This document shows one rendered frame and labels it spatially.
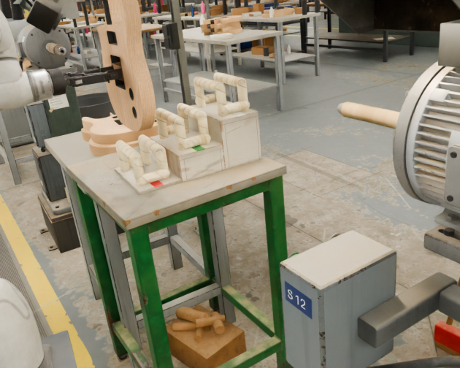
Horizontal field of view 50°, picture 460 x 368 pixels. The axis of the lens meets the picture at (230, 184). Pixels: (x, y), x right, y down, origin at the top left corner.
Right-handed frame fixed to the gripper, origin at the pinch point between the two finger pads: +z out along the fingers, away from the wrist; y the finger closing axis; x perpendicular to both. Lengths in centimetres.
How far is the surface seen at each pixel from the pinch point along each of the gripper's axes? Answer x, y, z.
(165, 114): -16.2, 0.3, 13.7
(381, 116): -3, 86, 26
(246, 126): -22.7, 14.0, 36.6
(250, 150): -31, 14, 37
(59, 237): -118, -146, -15
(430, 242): -18, 106, 16
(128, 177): -34.9, -0.7, -2.0
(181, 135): -21.5, 10.4, 14.4
